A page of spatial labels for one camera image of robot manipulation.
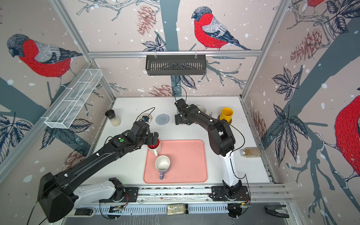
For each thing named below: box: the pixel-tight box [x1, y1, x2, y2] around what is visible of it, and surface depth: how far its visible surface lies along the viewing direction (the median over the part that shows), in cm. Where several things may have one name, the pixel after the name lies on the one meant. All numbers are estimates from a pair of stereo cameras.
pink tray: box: [143, 139, 208, 184], surface depth 85 cm
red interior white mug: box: [147, 138, 162, 158], surface depth 85 cm
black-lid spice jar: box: [105, 109, 121, 127], surface depth 99 cm
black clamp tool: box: [263, 204, 290, 218], surface depth 69 cm
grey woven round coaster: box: [155, 113, 170, 126], surface depth 109 cm
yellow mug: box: [219, 107, 234, 123], surface depth 100 cm
